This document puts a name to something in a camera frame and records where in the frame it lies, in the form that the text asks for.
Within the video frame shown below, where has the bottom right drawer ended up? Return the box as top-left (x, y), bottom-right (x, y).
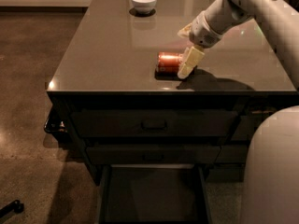
top-left (206, 166), bottom-right (244, 183)

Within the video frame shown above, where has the middle left drawer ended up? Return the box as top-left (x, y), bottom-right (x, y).
top-left (87, 144), bottom-right (221, 164)

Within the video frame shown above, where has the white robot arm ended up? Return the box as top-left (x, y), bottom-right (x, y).
top-left (178, 0), bottom-right (299, 224)

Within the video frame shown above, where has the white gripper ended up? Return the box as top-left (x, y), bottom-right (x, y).
top-left (178, 11), bottom-right (222, 79)

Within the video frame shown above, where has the open bottom left drawer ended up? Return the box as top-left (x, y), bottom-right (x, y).
top-left (94, 164), bottom-right (213, 224)

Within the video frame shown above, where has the black object on floor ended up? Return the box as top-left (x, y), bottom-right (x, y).
top-left (0, 200), bottom-right (24, 218)

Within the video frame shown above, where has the white ceramic bowl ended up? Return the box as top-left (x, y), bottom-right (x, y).
top-left (131, 0), bottom-right (157, 14)

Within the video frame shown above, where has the dark cabinet with glossy top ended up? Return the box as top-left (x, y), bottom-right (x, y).
top-left (47, 0), bottom-right (298, 179)

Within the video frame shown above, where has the black side basket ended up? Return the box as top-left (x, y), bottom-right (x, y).
top-left (44, 108), bottom-right (70, 143)

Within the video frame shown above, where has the red coke can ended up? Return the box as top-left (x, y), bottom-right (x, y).
top-left (156, 52), bottom-right (182, 74)

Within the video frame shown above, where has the top right drawer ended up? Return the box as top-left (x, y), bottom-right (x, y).
top-left (232, 110), bottom-right (274, 141)

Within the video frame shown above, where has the middle right drawer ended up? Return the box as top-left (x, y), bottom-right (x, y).
top-left (216, 145), bottom-right (248, 163)

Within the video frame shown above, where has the top left drawer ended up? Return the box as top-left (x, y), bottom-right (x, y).
top-left (71, 109), bottom-right (237, 137)

